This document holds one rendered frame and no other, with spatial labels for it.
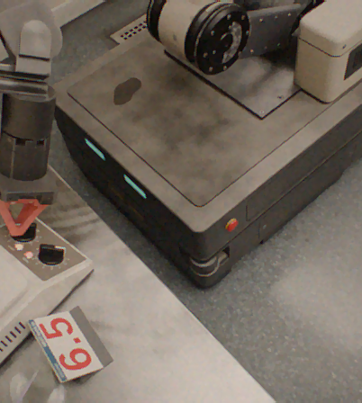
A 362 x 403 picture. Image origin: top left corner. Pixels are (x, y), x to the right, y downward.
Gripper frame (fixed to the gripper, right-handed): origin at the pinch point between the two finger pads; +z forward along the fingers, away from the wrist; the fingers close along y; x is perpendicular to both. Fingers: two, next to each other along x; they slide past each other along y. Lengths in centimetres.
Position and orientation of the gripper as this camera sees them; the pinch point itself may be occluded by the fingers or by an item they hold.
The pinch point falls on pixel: (16, 227)
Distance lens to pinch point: 71.6
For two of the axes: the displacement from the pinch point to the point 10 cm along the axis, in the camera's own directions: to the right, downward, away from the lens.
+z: -2.4, 8.2, 5.2
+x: 8.8, -0.4, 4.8
